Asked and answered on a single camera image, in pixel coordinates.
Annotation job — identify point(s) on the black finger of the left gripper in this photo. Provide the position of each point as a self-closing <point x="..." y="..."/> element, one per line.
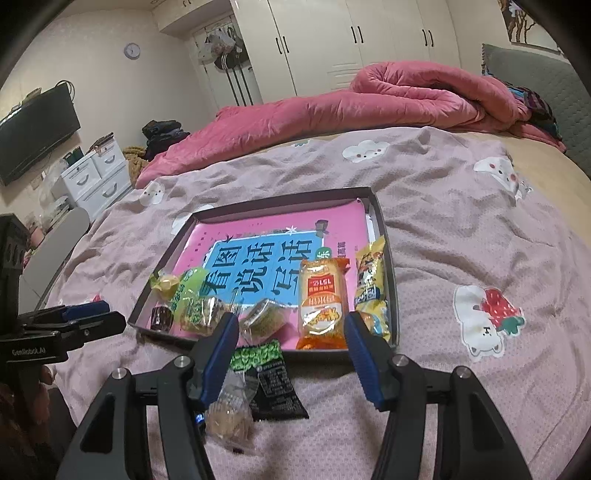
<point x="88" y="329"/>
<point x="63" y="313"/>

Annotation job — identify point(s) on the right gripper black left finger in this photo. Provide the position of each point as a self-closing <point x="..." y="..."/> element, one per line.
<point x="112" y="440"/>

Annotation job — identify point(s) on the green milk candy packet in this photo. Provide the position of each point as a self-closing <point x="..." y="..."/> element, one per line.
<point x="184" y="304"/>

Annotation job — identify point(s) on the yellow cartoon snack packet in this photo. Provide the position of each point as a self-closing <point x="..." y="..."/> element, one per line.
<point x="370" y="299"/>

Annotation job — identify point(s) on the orange rice cracker snack pack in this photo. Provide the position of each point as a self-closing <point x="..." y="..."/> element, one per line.
<point x="322" y="304"/>

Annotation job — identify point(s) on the person's left hand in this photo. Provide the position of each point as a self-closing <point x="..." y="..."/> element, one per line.
<point x="25" y="451"/>

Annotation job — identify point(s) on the dark chocolate cake packet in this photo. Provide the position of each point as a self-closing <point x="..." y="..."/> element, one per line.
<point x="161" y="319"/>

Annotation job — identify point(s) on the yellow green wrapped pastry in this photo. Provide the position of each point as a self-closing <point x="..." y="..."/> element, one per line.
<point x="165" y="285"/>

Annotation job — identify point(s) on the clear wrapped cracker packet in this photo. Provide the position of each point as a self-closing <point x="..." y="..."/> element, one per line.
<point x="229" y="421"/>

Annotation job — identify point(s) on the clear wrapped brown green biscuit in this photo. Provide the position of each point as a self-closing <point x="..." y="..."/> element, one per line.
<point x="202" y="314"/>

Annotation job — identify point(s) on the white drawer cabinet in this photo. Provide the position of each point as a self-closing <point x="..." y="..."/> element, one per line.
<point x="96" y="181"/>

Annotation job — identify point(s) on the green black snack bag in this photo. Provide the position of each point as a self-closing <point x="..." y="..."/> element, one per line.
<point x="271" y="394"/>

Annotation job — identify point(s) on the brown knitted blanket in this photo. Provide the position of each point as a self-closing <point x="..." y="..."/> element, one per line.
<point x="136" y="162"/>

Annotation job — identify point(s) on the mauve cartoon bed sheet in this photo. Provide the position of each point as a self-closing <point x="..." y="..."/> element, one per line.
<point x="461" y="210"/>

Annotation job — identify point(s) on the clear wrapped yellow biscuit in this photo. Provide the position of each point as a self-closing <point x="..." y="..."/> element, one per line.
<point x="262" y="321"/>

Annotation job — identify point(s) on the pink and blue children's book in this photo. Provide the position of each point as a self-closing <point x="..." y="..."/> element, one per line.
<point x="286" y="266"/>

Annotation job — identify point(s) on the dark clothes pile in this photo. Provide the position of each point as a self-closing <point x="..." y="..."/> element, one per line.
<point x="160" y="135"/>

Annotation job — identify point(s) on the dark shallow tray box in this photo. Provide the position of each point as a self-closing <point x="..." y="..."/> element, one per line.
<point x="253" y="250"/>

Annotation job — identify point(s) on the hanging bags on door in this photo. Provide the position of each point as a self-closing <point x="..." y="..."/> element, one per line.
<point x="224" y="48"/>

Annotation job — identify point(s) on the plaid clothes by headboard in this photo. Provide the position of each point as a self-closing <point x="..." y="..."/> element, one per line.
<point x="542" y="115"/>

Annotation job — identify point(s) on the white glossy wardrobe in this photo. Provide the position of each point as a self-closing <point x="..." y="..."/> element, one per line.
<point x="305" y="48"/>

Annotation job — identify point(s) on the pink quilted comforter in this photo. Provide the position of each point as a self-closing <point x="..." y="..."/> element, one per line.
<point x="386" y="94"/>

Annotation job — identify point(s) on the grey padded headboard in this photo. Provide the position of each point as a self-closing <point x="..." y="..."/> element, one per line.
<point x="558" y="84"/>

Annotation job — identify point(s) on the black wall television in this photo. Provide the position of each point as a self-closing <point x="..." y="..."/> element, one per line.
<point x="35" y="129"/>

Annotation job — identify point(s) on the round wall clock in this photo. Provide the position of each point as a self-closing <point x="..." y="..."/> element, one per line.
<point x="132" y="51"/>

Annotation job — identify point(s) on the tree wall painting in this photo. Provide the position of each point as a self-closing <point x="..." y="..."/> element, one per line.
<point x="524" y="30"/>

